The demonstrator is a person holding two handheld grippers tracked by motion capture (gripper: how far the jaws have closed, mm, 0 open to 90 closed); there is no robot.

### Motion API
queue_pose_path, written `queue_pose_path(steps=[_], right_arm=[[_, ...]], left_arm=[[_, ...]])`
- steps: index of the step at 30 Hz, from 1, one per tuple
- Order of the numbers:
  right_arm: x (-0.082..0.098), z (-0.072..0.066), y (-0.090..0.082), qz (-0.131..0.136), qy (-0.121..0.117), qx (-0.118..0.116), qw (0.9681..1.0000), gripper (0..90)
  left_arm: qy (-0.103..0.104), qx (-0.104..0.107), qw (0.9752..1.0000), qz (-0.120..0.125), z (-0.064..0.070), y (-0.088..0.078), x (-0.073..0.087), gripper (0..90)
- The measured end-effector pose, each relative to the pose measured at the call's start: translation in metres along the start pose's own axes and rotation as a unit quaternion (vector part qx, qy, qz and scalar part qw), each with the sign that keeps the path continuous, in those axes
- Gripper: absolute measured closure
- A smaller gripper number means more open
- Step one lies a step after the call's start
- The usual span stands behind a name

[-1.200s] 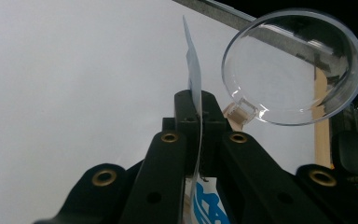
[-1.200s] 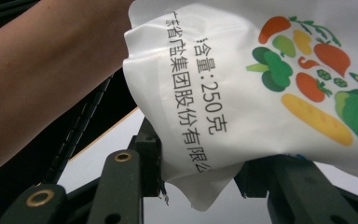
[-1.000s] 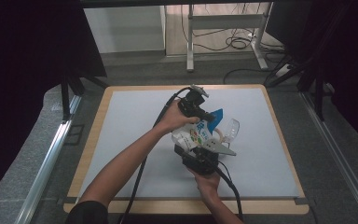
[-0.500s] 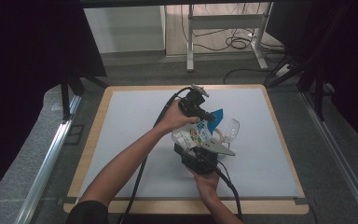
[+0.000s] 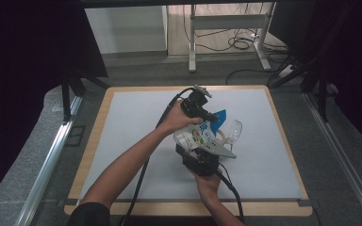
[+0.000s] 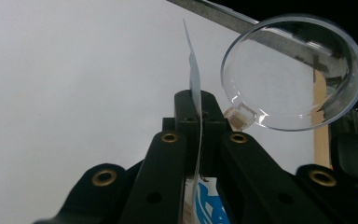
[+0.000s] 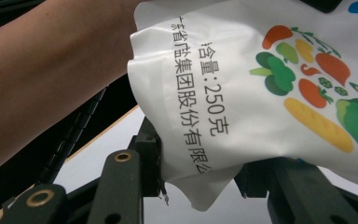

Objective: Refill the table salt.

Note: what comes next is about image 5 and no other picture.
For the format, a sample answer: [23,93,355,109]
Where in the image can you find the aluminium rail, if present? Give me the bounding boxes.
[303,92,362,226]
[14,94,83,226]

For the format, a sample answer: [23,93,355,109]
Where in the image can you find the black metal stand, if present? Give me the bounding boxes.
[301,60,338,124]

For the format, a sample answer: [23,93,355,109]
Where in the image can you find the wooden table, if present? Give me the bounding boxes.
[63,84,314,218]

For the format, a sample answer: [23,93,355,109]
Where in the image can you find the white power strip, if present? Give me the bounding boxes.
[276,64,296,79]

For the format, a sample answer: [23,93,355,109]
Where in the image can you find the white cabinet panel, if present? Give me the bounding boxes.
[84,6,168,55]

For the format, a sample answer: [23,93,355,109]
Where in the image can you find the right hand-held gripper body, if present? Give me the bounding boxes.
[175,137,238,178]

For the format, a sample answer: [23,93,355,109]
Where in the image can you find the black floor cables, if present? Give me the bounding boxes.
[182,3,291,87]

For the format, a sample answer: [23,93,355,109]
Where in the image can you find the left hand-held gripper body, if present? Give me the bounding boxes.
[180,84,214,120]

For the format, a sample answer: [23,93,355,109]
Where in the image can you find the person's right hand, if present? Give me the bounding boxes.
[187,167,223,205]

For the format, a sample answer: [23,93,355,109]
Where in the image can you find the white metal desk frame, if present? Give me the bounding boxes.
[188,3,272,73]

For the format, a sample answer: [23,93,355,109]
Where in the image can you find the person's left hand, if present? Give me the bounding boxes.
[160,100,204,137]

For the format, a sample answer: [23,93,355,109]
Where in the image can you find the white table mat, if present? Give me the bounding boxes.
[79,89,304,202]

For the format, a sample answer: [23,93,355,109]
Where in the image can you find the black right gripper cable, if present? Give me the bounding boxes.
[216,162,245,224]

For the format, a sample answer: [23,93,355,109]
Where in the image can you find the dark curtain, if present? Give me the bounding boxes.
[268,0,362,155]
[0,0,108,210]

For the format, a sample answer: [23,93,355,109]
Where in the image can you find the person's black sleeve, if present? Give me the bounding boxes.
[66,202,111,226]

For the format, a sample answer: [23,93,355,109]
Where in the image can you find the clear glass pitcher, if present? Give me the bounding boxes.
[215,119,243,148]

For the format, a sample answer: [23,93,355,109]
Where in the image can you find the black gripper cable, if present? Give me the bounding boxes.
[216,162,245,224]
[118,87,196,226]

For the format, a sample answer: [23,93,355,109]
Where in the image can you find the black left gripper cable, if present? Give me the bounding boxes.
[118,87,196,226]

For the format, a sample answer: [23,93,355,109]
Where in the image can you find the black tripod stand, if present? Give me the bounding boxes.
[60,70,109,122]

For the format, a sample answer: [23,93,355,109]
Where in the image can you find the blue and white pouch bag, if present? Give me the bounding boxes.
[173,108,227,153]

